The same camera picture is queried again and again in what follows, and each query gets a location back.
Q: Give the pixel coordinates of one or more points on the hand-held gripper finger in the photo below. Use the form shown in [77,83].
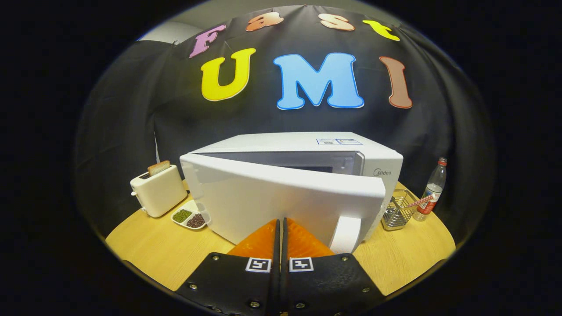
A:
[284,245]
[275,281]

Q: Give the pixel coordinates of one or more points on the white microwave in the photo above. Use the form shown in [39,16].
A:
[272,202]

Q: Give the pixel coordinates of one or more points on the pile of dark beans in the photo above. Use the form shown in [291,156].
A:
[196,220]

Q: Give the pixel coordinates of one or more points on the white divided dish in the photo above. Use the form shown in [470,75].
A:
[193,205]

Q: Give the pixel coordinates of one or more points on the pile of green beans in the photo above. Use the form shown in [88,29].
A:
[181,215]

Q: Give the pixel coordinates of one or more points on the cream toaster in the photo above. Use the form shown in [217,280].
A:
[160,193]

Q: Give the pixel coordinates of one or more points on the red striped straw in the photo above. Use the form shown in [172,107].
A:
[422,200]

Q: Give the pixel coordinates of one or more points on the toast slice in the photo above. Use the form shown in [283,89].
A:
[158,167]

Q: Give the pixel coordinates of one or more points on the clear water bottle red label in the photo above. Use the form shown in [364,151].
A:
[432,193]

